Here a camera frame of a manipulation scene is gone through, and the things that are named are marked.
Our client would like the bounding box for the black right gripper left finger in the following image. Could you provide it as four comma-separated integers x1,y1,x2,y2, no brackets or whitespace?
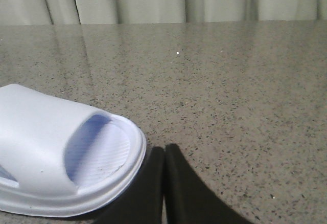
92,146,165,224

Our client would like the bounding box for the white curtain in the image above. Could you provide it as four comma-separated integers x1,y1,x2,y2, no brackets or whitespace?
1,0,326,26

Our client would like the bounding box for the light blue slipper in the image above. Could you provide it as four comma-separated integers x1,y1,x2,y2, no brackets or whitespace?
1,84,147,217

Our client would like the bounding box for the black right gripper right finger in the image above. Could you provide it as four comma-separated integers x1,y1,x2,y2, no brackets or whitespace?
165,144,250,223

